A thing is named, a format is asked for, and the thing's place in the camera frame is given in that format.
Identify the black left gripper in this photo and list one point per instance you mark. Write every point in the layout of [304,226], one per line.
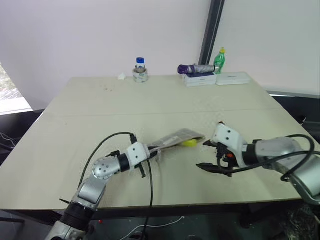
[151,154]

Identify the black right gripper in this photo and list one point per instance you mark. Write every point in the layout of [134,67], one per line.
[223,156]

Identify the grey grid zip pouch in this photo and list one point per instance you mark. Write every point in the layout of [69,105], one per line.
[175,140]

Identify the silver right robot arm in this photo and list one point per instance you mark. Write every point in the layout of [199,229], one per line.
[287,160]

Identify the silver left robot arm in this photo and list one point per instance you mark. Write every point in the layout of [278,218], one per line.
[100,172]

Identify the yellow highlighter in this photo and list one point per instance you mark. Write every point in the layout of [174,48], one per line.
[189,143]

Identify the white and navy box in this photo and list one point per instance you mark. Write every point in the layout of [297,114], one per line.
[200,80]

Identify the white flat case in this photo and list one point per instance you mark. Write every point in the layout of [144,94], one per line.
[232,78]

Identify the purple folded umbrella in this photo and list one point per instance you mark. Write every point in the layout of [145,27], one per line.
[196,68]

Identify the green plastic bottle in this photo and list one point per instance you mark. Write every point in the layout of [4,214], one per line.
[219,61]

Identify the clear tape roll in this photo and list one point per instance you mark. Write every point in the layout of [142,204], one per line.
[140,75]

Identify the white crumpled paper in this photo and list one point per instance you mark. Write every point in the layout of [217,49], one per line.
[122,76]

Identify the blue-capped small bottle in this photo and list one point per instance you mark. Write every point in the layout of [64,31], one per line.
[140,63]

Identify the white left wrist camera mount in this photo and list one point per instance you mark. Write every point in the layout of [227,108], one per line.
[136,153]

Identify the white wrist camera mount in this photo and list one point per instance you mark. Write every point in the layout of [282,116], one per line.
[136,153]
[228,142]

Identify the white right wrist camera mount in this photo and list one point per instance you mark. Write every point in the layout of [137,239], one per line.
[228,142]

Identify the dark window frame post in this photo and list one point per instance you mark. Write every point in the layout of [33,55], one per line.
[212,32]

